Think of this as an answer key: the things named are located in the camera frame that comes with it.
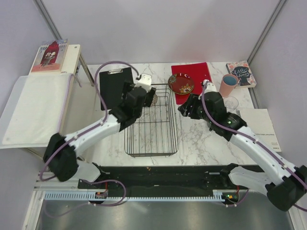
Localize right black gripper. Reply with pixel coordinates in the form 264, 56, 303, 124
178, 92, 214, 124

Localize dark brown floral plate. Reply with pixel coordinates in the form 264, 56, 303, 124
167, 73, 194, 95

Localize clear drinking glass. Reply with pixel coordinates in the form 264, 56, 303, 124
224, 96, 239, 112

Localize grey wire dish rack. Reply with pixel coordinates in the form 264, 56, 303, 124
124, 84, 178, 158

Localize pink plastic cup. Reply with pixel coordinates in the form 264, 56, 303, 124
219, 79, 235, 97

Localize patterned ceramic bowl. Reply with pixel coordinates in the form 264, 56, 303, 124
151, 94, 158, 107

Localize grey ceramic mug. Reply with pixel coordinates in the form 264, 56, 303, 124
207, 122, 214, 131

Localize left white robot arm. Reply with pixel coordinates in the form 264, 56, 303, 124
43, 74, 156, 188

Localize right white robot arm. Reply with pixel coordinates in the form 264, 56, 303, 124
178, 92, 307, 211

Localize black clipboard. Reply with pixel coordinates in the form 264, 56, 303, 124
99, 68, 133, 110

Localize red folder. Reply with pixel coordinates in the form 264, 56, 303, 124
171, 62, 212, 105

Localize Little Women book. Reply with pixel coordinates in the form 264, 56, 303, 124
226, 60, 257, 89

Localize white spiral notebook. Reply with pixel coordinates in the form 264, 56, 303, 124
236, 108, 282, 152

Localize red cover book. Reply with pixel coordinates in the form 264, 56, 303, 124
30, 39, 69, 74

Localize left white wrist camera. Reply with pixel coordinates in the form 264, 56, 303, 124
134, 73, 152, 92

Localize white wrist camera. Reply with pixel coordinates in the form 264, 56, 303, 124
202, 80, 218, 93
134, 73, 152, 92

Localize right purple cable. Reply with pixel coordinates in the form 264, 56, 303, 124
201, 83, 307, 212

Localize purple cable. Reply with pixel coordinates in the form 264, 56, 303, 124
38, 60, 140, 218
201, 83, 307, 212

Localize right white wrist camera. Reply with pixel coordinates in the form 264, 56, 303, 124
202, 80, 218, 93

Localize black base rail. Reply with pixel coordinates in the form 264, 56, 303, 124
78, 165, 238, 196

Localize light blue cable duct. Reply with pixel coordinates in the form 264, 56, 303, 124
44, 190, 238, 202

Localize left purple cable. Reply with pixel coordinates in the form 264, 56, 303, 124
38, 60, 140, 218

